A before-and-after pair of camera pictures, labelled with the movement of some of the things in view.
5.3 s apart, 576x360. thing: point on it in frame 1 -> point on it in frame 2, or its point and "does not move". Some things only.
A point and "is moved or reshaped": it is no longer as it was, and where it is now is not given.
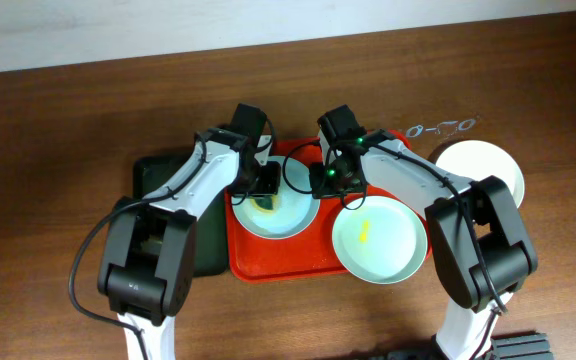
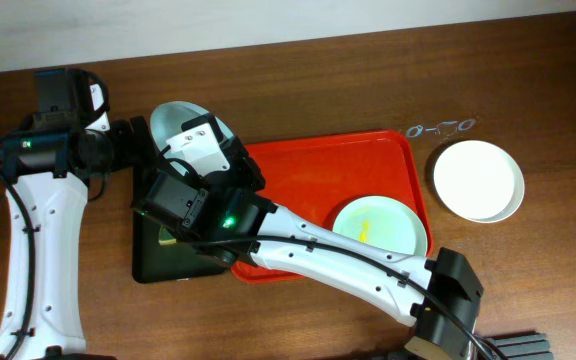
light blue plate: x=295 y=210 -> x=167 y=119
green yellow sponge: x=265 y=204 is moved or reshaped
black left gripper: x=268 y=180 -> x=138 y=138
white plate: x=474 y=160 does not move
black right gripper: x=324 y=185 -> x=247 y=165
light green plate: x=382 y=242 does not move
